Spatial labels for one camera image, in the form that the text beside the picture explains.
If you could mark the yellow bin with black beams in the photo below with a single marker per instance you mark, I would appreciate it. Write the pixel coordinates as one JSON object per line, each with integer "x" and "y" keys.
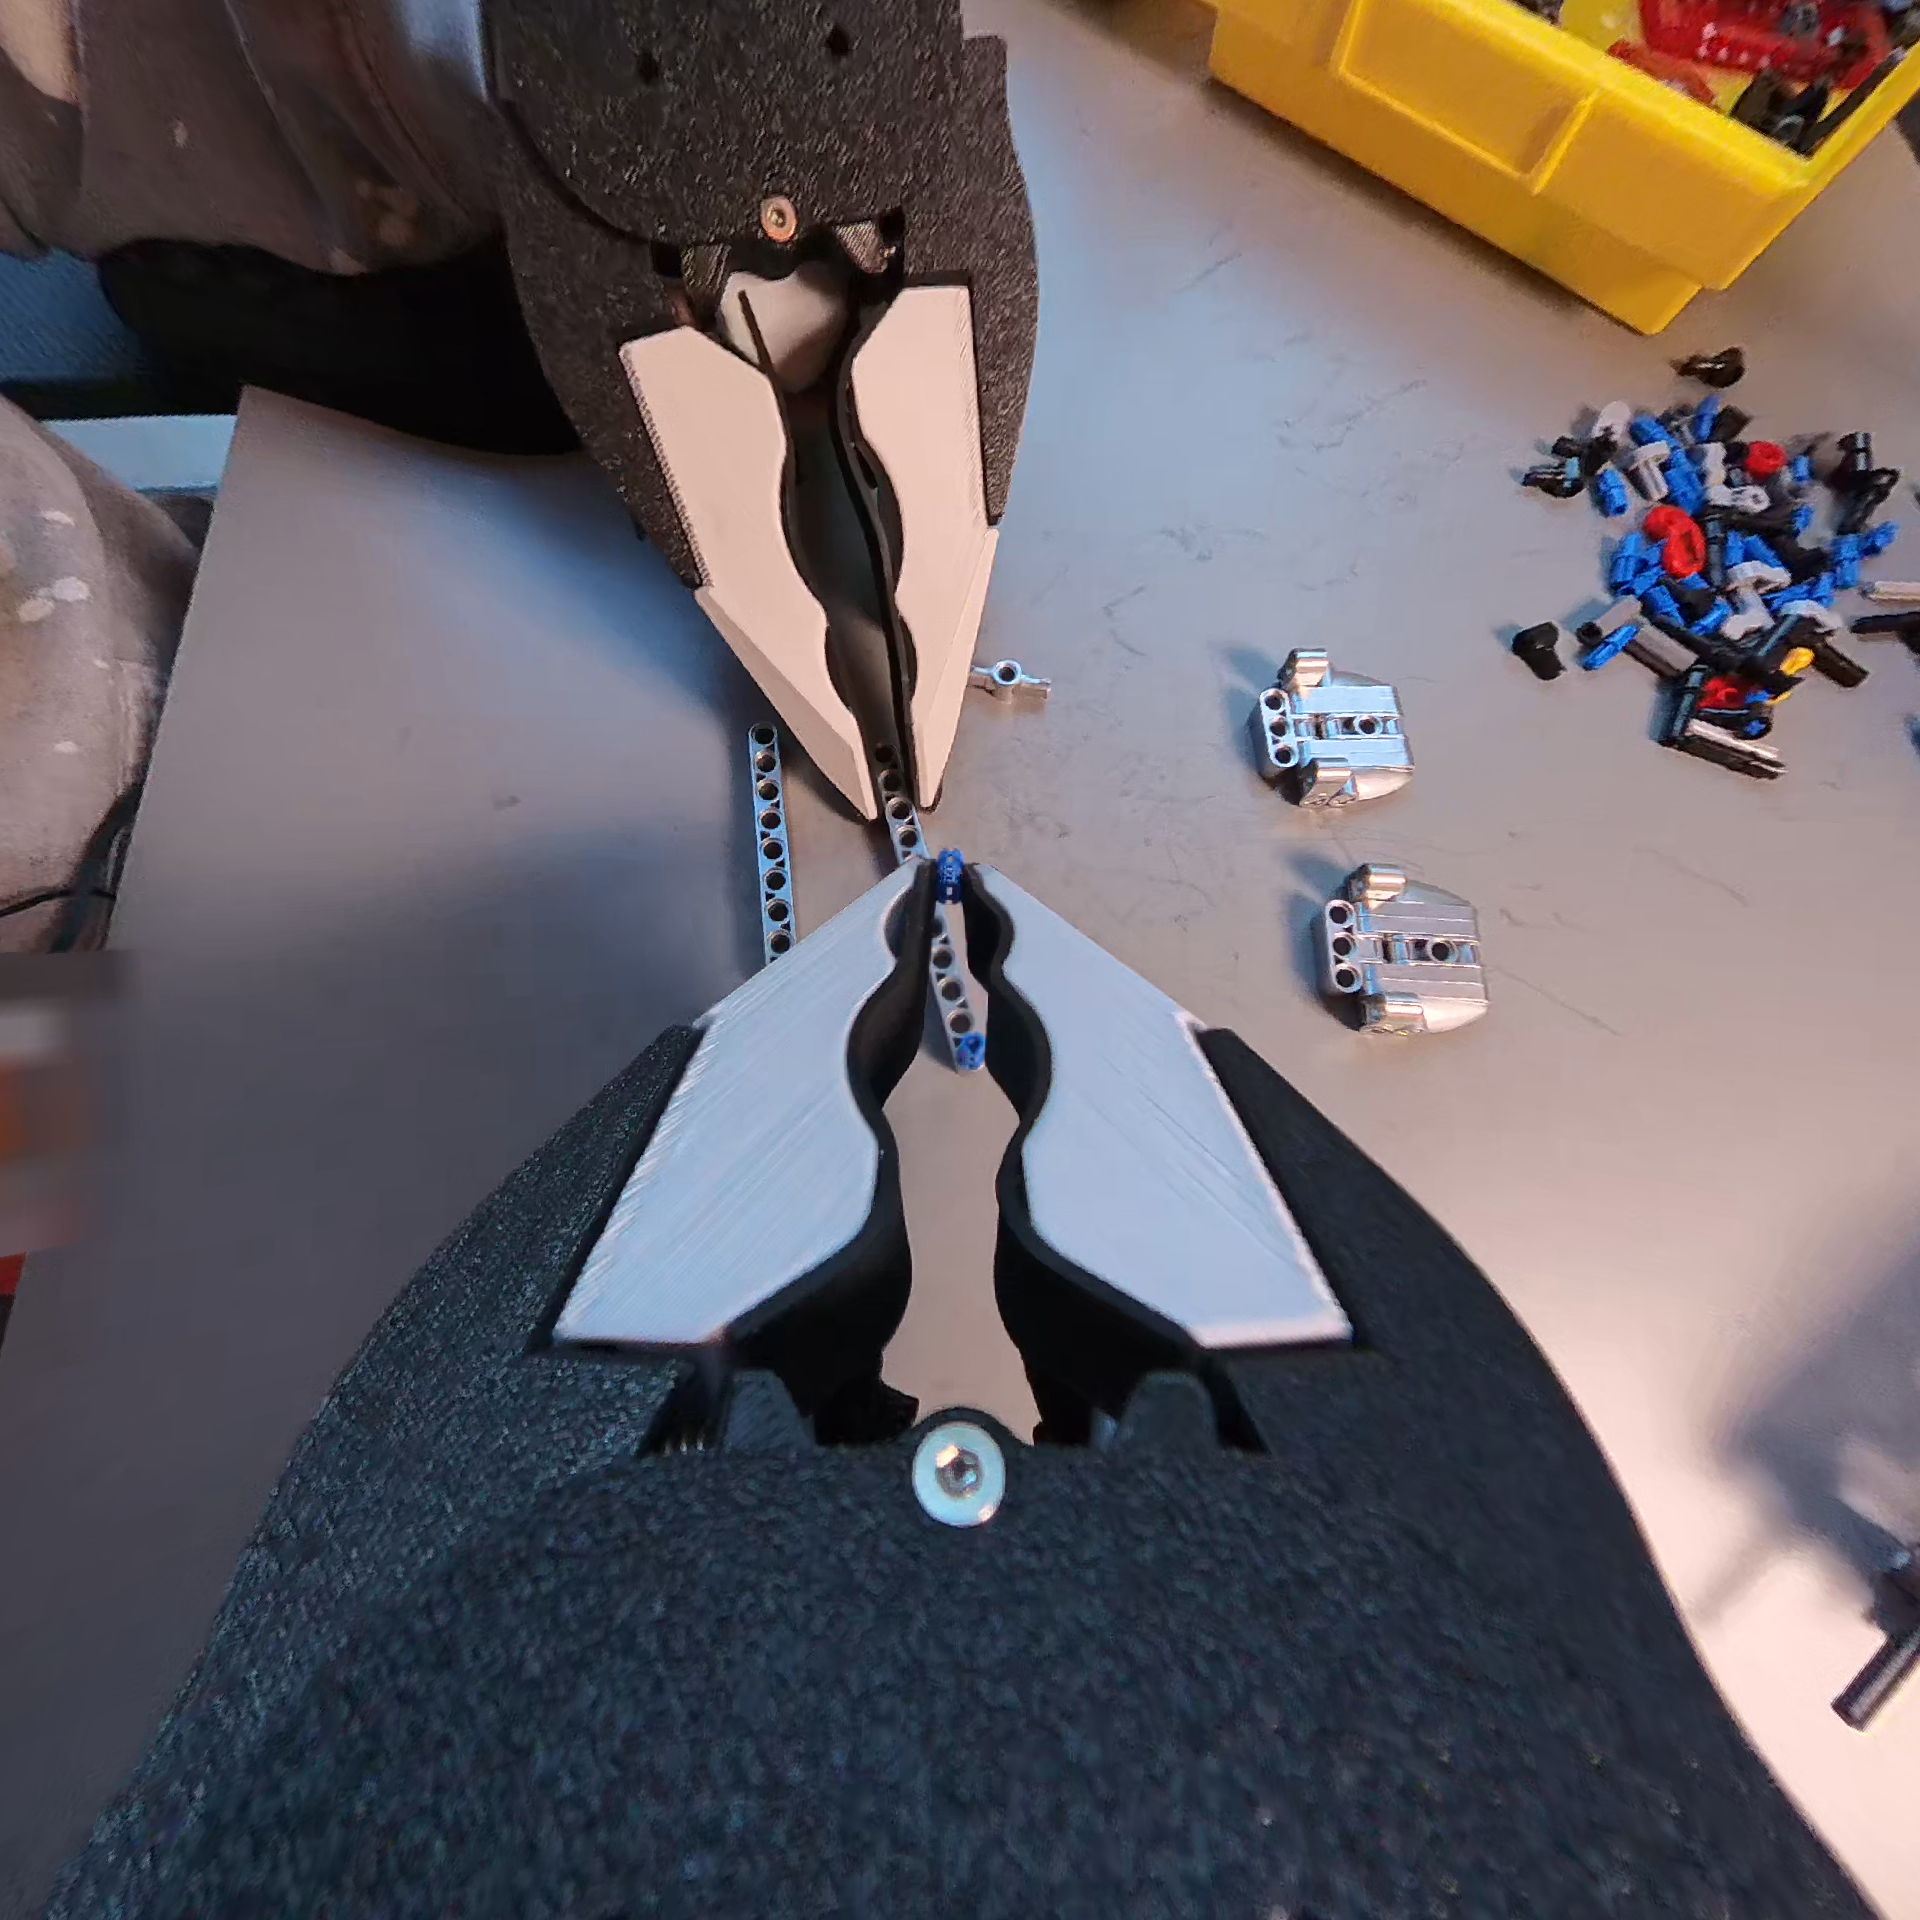
{"x": 1499, "y": 120}

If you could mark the pile of black red beams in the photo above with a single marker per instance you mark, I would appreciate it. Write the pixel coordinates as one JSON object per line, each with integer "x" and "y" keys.
{"x": 1770, "y": 54}

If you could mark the pile of mixed toy pins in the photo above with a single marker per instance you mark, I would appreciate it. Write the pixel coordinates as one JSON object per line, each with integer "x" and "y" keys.
{"x": 1725, "y": 585}

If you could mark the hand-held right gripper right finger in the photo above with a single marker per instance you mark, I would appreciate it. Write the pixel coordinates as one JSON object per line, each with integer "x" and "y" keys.
{"x": 1171, "y": 1184}

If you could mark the small silver toy connector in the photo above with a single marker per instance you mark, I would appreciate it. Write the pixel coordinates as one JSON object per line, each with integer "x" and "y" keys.
{"x": 1008, "y": 679}

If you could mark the silver toy engine block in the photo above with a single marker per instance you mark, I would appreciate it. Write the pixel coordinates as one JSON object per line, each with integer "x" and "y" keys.
{"x": 1331, "y": 735}
{"x": 1401, "y": 954}

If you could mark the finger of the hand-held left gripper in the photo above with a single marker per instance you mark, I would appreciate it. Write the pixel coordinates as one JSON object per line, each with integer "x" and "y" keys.
{"x": 937, "y": 450}
{"x": 721, "y": 481}

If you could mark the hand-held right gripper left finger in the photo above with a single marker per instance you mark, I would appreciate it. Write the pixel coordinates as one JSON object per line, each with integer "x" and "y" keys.
{"x": 734, "y": 1184}

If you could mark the black elbow toy piece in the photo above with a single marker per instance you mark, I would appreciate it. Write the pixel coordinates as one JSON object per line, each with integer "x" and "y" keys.
{"x": 1710, "y": 363}

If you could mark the long grey toy beam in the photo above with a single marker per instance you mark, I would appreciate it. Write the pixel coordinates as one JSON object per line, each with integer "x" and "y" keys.
{"x": 906, "y": 826}
{"x": 773, "y": 839}

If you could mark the dark object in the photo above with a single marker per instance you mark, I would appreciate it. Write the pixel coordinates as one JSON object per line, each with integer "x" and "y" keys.
{"x": 375, "y": 359}

